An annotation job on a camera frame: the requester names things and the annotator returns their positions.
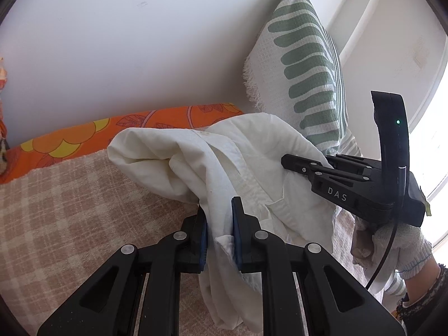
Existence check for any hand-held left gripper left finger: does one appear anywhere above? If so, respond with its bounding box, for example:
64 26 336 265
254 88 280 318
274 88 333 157
37 208 209 336

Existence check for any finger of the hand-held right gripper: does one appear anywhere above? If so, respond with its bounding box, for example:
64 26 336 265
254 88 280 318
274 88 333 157
281 153 351 183
326 153 373 182

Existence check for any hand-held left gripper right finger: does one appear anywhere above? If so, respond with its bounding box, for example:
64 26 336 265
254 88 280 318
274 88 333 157
230 197 408 336

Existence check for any white long-sleeved shirt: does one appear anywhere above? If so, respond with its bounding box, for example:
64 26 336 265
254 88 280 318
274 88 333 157
107 112 338 334

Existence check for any person's right forearm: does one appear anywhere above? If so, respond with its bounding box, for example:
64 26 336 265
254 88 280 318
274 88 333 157
395 264 448 336

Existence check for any person's right hand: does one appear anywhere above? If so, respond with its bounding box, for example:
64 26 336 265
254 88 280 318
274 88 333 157
351 217 433 288

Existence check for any green patterned white cushion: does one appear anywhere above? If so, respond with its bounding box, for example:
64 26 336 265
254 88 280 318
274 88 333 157
242 0 408 305

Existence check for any pink checked blanket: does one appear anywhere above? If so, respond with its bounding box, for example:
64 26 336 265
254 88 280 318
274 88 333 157
0 149 358 336

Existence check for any orange floral sheet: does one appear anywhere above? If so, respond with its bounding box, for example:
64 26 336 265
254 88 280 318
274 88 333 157
0 102 244 184

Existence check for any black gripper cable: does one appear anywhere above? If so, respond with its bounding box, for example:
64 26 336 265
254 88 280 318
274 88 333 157
364 164 408 289

